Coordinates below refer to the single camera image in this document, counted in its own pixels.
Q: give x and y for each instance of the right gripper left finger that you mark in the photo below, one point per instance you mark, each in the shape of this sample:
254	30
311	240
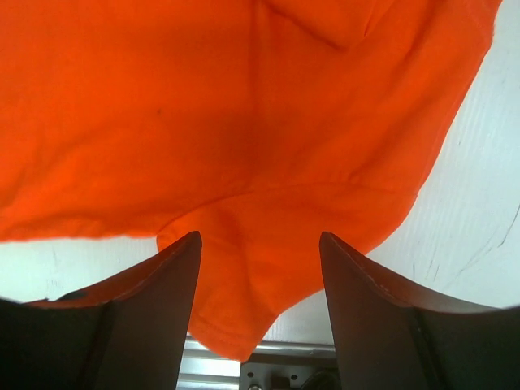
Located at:
125	332

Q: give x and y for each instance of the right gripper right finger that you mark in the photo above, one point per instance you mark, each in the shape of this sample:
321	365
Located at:
392	333

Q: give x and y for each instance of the orange t shirt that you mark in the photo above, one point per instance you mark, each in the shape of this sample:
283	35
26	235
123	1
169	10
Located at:
259	124

